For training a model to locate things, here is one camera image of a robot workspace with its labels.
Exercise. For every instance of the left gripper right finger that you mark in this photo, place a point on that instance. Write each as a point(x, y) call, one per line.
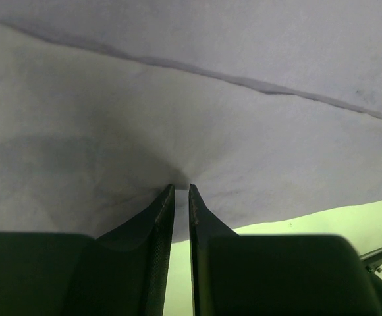
point(291, 274)

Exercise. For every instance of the lavender t shirt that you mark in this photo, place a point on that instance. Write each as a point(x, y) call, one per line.
point(272, 108)

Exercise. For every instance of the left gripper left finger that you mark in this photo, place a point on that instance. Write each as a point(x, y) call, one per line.
point(123, 272)

